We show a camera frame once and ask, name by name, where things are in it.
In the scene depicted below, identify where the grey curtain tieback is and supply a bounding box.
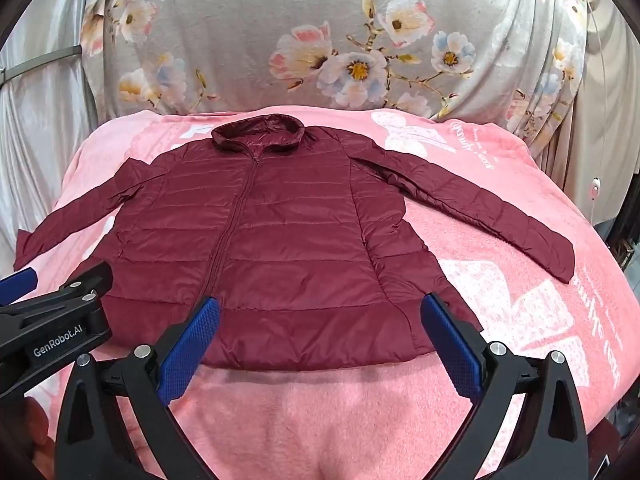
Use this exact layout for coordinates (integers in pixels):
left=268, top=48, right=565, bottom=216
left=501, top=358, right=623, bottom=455
left=0, top=45, right=82, bottom=87

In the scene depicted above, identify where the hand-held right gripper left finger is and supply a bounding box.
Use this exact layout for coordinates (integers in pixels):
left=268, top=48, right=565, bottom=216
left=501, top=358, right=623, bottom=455
left=55, top=296, right=222, bottom=480

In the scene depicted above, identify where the white curtain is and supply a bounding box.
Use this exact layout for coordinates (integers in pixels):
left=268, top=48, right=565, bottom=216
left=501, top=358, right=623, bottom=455
left=0, top=0, right=118, bottom=261

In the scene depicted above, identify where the maroon puffer jacket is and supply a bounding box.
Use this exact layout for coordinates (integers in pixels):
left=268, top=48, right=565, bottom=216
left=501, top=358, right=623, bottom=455
left=14, top=114, right=575, bottom=372

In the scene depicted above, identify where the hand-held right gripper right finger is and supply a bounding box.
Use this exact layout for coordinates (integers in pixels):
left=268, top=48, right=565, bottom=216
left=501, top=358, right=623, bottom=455
left=421, top=292, right=588, bottom=480

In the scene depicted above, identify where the beige curtain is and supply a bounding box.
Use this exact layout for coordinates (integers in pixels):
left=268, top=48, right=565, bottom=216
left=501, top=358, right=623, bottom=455
left=540, top=10, right=640, bottom=226

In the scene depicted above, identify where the grey floral bed sheet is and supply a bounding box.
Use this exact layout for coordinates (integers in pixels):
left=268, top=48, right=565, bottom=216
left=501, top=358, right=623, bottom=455
left=80, top=0, right=591, bottom=171

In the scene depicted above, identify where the dark wooden furniture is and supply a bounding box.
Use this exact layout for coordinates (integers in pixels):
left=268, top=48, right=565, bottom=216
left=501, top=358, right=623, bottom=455
left=597, top=205, right=640, bottom=281

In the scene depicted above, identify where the person's left hand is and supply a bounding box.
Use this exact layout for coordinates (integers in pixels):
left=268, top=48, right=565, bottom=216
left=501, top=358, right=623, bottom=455
left=12, top=392, right=56, bottom=476

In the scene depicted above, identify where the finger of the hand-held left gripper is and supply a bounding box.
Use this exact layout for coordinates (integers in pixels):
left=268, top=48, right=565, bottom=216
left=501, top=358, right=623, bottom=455
left=0, top=267, right=40, bottom=306
left=0, top=261, right=114, bottom=319

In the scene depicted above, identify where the pink printed blanket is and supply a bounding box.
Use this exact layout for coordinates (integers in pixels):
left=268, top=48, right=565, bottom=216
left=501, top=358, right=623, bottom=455
left=0, top=105, right=640, bottom=480

